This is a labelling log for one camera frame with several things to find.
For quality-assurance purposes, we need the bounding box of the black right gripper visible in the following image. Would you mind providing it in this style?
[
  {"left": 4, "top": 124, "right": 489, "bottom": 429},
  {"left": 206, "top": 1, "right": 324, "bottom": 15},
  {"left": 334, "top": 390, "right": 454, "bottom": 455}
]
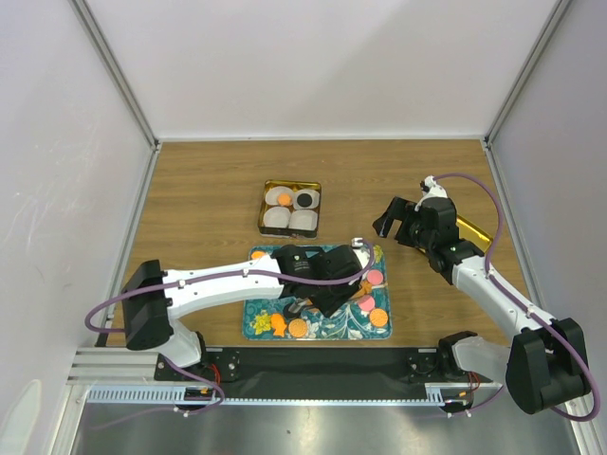
[{"left": 372, "top": 196, "right": 434, "bottom": 250}]

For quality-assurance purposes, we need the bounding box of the gold tin lid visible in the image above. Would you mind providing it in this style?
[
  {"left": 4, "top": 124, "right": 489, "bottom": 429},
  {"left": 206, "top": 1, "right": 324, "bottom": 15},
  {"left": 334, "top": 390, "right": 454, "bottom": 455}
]
[{"left": 412, "top": 215, "right": 493, "bottom": 257}]

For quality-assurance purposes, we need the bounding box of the black sandwich cookie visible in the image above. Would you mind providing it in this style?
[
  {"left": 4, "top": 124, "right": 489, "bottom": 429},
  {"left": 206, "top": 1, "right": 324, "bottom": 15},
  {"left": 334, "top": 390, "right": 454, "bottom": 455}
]
[{"left": 296, "top": 192, "right": 314, "bottom": 209}]

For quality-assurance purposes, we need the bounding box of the gold cookie tin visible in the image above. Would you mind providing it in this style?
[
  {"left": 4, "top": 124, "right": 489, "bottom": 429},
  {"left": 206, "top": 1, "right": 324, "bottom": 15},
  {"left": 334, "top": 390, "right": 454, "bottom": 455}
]
[{"left": 257, "top": 179, "right": 322, "bottom": 239}]

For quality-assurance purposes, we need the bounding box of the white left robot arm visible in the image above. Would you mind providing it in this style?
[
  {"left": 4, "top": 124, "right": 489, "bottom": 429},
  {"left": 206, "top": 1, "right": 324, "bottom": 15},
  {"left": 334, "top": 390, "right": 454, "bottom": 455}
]
[{"left": 119, "top": 238, "right": 375, "bottom": 379}]

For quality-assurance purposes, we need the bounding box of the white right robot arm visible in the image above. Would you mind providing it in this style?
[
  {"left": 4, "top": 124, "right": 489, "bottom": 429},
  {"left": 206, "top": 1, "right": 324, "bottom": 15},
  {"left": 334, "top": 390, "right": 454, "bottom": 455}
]
[{"left": 373, "top": 197, "right": 593, "bottom": 414}]

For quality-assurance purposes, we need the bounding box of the pink sandwich cookie upper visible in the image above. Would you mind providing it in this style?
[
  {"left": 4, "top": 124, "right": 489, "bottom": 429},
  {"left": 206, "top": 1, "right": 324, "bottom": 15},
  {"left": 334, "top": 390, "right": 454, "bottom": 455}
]
[{"left": 366, "top": 269, "right": 384, "bottom": 286}]

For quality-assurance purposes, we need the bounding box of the pink sandwich cookie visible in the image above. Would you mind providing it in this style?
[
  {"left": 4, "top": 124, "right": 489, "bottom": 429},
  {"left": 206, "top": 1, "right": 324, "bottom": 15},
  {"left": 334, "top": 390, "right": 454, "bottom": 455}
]
[
  {"left": 358, "top": 295, "right": 376, "bottom": 313},
  {"left": 366, "top": 269, "right": 384, "bottom": 286}
]

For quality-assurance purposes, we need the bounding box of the pink sandwich cookie lower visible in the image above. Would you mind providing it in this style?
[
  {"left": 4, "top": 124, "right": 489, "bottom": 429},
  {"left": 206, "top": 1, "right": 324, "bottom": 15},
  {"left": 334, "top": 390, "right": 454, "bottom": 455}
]
[{"left": 358, "top": 295, "right": 376, "bottom": 313}]

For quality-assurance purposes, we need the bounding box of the white paper cup front right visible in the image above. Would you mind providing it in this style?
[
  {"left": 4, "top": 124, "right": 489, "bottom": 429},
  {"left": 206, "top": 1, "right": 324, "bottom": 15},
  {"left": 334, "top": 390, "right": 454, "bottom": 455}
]
[{"left": 288, "top": 209, "right": 318, "bottom": 231}]

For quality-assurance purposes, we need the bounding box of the white paper cup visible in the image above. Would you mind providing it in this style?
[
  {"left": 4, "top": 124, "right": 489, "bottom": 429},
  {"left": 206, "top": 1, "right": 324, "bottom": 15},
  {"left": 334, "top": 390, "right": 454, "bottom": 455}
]
[
  {"left": 265, "top": 186, "right": 294, "bottom": 207},
  {"left": 293, "top": 189, "right": 321, "bottom": 209},
  {"left": 288, "top": 209, "right": 318, "bottom": 231},
  {"left": 263, "top": 207, "right": 291, "bottom": 228}
]

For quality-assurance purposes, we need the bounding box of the blue floral tray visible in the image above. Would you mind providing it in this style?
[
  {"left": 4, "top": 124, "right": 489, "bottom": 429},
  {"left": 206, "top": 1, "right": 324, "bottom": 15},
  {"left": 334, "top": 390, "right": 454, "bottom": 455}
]
[{"left": 242, "top": 245, "right": 393, "bottom": 341}]

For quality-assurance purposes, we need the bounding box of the orange round waffle cookie right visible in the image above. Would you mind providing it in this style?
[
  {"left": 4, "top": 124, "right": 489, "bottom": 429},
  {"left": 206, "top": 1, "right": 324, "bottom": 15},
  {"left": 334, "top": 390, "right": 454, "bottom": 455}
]
[{"left": 369, "top": 308, "right": 389, "bottom": 328}]

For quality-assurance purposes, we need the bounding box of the white paper cup back right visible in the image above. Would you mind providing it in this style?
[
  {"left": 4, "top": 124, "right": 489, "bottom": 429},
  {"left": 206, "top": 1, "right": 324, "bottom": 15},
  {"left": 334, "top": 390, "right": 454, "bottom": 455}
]
[{"left": 293, "top": 189, "right": 321, "bottom": 209}]

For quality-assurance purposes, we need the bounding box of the white paper cup front left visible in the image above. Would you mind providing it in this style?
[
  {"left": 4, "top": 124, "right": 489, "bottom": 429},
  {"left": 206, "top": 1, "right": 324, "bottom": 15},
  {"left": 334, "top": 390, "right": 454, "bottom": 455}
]
[{"left": 263, "top": 207, "right": 291, "bottom": 228}]

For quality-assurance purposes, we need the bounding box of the orange round cookie front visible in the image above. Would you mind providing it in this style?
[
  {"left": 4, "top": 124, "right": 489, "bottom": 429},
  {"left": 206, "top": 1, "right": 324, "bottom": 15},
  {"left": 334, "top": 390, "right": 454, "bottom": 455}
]
[{"left": 288, "top": 318, "right": 308, "bottom": 338}]

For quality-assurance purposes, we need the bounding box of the orange fish cookie front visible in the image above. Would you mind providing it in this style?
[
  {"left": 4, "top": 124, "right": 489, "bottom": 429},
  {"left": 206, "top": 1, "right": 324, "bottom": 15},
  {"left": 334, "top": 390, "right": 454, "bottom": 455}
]
[{"left": 270, "top": 314, "right": 287, "bottom": 337}]

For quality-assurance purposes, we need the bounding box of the white paper cup back left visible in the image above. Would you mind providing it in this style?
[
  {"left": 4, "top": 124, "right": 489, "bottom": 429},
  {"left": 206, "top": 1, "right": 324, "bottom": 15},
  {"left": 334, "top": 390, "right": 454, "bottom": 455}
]
[{"left": 265, "top": 186, "right": 294, "bottom": 207}]

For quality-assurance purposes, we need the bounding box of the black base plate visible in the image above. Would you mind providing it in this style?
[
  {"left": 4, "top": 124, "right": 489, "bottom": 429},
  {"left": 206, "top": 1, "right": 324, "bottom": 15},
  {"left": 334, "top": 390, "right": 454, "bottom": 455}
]
[{"left": 154, "top": 345, "right": 494, "bottom": 402}]

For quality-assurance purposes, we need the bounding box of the white cable duct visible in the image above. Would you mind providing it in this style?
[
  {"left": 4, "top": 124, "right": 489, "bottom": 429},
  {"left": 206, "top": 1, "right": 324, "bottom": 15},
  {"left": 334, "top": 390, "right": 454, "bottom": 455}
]
[{"left": 86, "top": 383, "right": 499, "bottom": 407}]

